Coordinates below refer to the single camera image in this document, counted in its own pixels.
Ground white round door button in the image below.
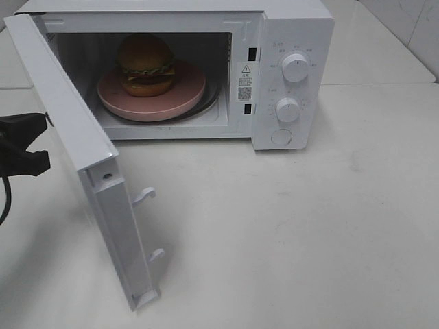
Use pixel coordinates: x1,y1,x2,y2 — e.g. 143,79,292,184
271,129,292,146

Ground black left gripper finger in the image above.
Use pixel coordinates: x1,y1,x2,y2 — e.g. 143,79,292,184
1,146,51,177
1,113,47,146

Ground glass microwave turntable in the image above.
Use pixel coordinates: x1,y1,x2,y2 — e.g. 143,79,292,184
97,83,220,123

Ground white upper microwave knob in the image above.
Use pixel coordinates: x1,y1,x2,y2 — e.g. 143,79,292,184
280,51,311,83

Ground white lower microwave knob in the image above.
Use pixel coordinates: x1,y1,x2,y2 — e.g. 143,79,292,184
275,97,300,123

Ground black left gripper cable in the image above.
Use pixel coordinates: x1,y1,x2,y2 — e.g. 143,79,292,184
0,176,13,226

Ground white microwave oven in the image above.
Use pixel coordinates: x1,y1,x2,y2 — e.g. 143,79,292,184
5,1,334,310

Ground white microwave knob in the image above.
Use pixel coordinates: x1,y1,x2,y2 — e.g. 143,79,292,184
280,51,311,83
275,97,300,123

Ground pink round plate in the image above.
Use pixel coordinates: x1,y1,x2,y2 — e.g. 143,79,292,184
97,61,206,122

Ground toy burger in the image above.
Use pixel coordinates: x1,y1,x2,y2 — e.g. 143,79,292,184
116,34,176,97

